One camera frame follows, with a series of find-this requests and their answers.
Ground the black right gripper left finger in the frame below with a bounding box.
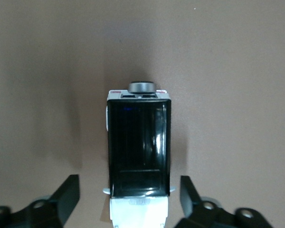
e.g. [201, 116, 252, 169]
[0, 174, 80, 228]

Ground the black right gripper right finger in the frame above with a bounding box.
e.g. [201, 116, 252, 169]
[178, 175, 274, 228]

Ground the white jeep toy black roof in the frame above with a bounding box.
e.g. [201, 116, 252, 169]
[102, 80, 177, 228]

